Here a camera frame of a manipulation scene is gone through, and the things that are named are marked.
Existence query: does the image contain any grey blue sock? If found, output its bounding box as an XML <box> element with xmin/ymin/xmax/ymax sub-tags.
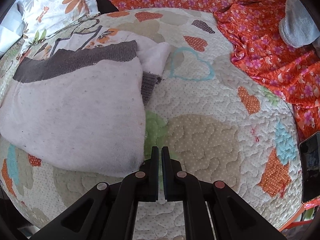
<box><xmin>279</xmin><ymin>0</ymin><xmax>319</xmax><ymax>50</ymax></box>

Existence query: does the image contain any heart patterned quilted bedspread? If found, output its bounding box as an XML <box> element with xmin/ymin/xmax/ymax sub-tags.
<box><xmin>1</xmin><ymin>9</ymin><xmax>302</xmax><ymax>239</ymax></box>

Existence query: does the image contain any white floral leaf pillow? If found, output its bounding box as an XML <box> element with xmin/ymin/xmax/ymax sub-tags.
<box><xmin>21</xmin><ymin>0</ymin><xmax>99</xmax><ymax>50</ymax></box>

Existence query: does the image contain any red floral bed sheet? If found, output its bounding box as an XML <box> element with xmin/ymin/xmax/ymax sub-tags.
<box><xmin>110</xmin><ymin>0</ymin><xmax>319</xmax><ymax>140</ymax></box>

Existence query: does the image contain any black smartphone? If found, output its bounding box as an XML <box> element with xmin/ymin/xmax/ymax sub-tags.
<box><xmin>299</xmin><ymin>132</ymin><xmax>319</xmax><ymax>203</ymax></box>

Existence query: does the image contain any pale pink grey-trimmed sweater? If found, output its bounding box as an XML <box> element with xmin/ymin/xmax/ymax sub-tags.
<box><xmin>1</xmin><ymin>27</ymin><xmax>171</xmax><ymax>177</ymax></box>

